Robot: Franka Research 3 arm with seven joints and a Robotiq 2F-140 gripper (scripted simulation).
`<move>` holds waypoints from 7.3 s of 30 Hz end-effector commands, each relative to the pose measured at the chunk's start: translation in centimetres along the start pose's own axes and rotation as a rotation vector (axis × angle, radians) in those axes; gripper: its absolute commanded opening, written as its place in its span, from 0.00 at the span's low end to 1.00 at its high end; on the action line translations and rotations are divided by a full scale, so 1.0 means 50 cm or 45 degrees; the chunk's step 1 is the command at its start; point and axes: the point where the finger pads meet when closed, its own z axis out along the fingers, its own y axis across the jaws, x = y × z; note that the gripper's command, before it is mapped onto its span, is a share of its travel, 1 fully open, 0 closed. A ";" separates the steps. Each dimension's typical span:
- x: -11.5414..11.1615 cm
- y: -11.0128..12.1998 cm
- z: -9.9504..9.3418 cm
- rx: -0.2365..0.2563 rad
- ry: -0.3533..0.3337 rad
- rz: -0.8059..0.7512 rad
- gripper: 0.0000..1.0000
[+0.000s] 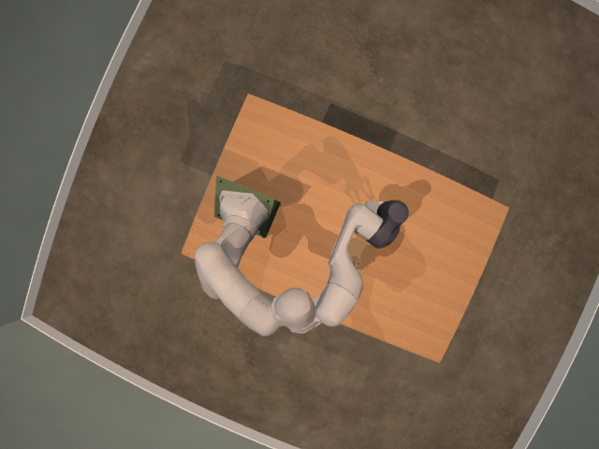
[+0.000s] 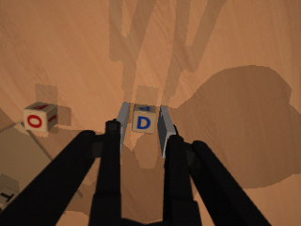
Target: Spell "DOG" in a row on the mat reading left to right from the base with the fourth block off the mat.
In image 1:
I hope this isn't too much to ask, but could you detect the tan flat mat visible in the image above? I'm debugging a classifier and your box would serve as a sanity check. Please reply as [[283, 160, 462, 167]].
[[348, 239, 375, 276]]

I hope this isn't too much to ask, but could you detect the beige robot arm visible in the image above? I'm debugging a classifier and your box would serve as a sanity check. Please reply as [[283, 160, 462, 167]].
[[195, 191, 409, 336]]

